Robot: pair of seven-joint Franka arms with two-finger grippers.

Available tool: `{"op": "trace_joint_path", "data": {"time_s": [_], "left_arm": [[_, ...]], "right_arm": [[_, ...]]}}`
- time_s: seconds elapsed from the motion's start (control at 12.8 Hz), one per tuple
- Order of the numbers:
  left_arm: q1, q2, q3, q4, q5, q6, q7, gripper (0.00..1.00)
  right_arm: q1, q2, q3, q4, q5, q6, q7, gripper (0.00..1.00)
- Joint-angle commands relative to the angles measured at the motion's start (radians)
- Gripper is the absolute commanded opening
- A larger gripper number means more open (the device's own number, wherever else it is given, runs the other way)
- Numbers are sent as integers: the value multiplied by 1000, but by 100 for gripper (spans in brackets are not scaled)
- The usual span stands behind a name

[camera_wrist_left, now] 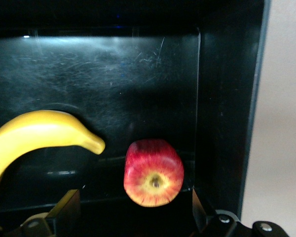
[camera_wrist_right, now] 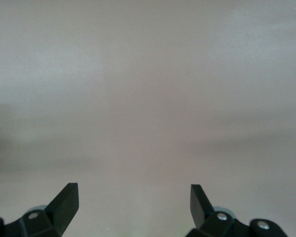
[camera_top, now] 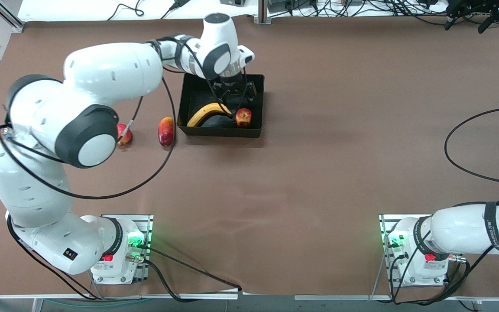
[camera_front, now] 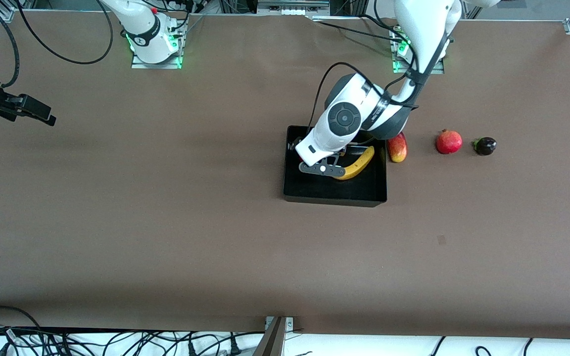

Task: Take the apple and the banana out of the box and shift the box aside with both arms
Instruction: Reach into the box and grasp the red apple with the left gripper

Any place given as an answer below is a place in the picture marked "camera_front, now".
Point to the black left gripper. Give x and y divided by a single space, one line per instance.
355 150

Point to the yellow banana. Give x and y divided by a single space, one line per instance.
359 165

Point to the black plastic tray box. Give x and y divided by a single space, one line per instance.
314 190

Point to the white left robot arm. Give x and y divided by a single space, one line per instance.
344 118

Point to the red yellow mango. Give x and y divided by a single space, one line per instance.
398 151

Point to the red pomegranate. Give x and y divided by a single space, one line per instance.
449 142

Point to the dark purple mangosteen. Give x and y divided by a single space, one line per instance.
486 146

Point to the grey metal mounting plate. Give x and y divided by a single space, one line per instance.
292 6

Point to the grey metal bar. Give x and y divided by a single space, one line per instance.
272 343

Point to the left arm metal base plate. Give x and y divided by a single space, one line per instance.
400 66

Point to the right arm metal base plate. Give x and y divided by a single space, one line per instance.
139 65

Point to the silver metal bracket plate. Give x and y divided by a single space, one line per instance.
290 324

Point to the aluminium frame strut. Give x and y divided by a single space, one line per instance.
475 10

